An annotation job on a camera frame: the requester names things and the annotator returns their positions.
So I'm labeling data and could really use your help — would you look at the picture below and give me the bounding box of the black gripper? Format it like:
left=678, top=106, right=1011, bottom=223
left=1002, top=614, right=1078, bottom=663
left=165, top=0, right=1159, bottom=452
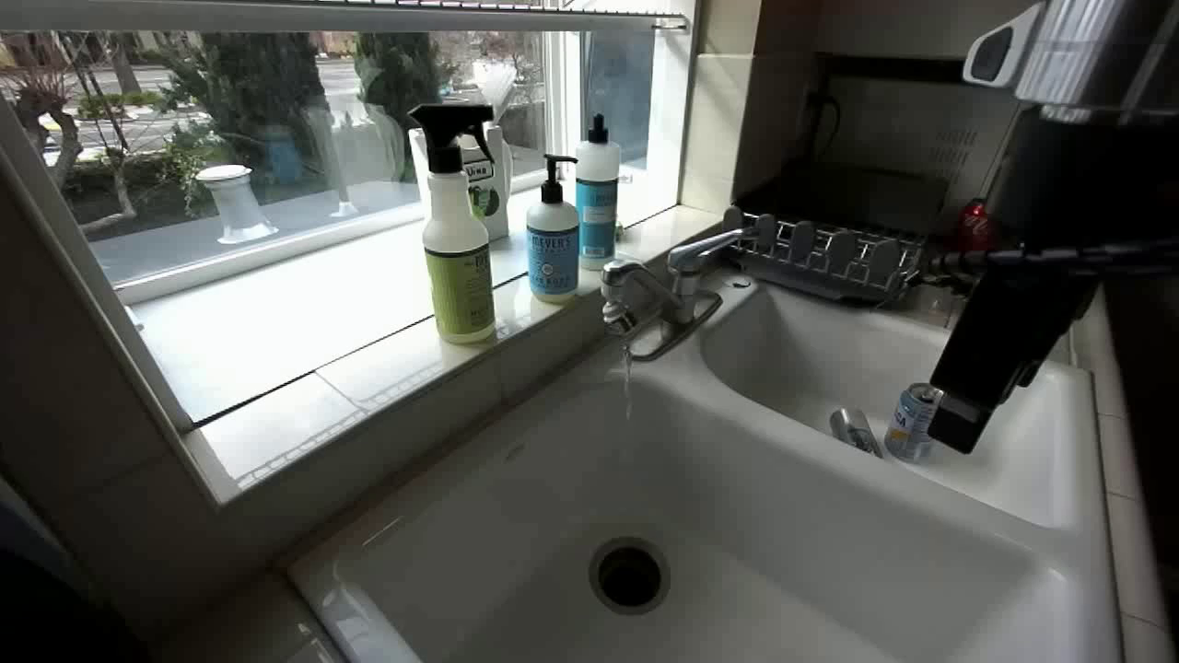
left=925, top=257, right=1107, bottom=458

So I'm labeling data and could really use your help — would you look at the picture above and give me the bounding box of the chrome sink faucet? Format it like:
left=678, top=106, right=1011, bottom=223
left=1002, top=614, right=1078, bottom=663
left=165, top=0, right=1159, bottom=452
left=596, top=223, right=750, bottom=366

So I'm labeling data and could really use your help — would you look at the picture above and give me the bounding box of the small blue white can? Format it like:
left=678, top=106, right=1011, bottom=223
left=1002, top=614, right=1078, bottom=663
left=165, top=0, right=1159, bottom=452
left=881, top=381, right=948, bottom=465

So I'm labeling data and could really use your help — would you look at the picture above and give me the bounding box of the chrome metal piece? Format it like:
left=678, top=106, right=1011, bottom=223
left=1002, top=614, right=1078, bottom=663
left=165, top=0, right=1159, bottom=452
left=825, top=406, right=884, bottom=459

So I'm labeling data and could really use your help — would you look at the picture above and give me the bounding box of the small red object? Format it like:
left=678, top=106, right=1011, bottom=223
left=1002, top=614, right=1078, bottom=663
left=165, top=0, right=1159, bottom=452
left=959, top=199, right=1000, bottom=253

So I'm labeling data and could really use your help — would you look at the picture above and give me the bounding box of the white double basin sink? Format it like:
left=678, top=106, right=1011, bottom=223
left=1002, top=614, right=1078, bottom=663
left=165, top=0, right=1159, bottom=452
left=279, top=261, right=1129, bottom=663

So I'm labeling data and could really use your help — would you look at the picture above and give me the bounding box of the grey dish drying rack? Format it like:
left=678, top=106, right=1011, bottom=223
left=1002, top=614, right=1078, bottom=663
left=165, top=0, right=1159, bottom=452
left=721, top=207, right=932, bottom=309

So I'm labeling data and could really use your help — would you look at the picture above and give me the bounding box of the metal sink drain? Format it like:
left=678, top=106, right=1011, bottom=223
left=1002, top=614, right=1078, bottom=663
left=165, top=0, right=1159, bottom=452
left=587, top=535, right=674, bottom=614

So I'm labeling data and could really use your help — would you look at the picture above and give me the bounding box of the tall blue label pump bottle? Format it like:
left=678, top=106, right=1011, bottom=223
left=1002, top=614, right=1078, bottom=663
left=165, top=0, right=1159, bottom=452
left=570, top=109, right=626, bottom=271

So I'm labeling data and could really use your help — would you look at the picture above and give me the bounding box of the short blue label pump bottle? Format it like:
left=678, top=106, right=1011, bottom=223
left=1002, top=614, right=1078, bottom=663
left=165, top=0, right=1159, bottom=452
left=522, top=151, right=582, bottom=306

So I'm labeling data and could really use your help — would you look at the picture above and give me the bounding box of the green label spray bottle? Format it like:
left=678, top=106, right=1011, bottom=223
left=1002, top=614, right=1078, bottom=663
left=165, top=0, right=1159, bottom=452
left=407, top=104, right=500, bottom=350

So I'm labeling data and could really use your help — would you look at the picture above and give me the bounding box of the white bottle green logo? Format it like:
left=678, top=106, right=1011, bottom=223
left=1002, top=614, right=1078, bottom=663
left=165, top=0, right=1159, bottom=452
left=409, top=115, right=515, bottom=247

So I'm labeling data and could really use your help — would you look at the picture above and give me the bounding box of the white window frame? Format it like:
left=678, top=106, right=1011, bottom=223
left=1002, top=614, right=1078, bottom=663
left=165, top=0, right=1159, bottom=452
left=0, top=0, right=709, bottom=508

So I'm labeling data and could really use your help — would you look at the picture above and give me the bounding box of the white garden pedestal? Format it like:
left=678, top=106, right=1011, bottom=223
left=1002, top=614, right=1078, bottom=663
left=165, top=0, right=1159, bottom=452
left=194, top=161, right=279, bottom=247

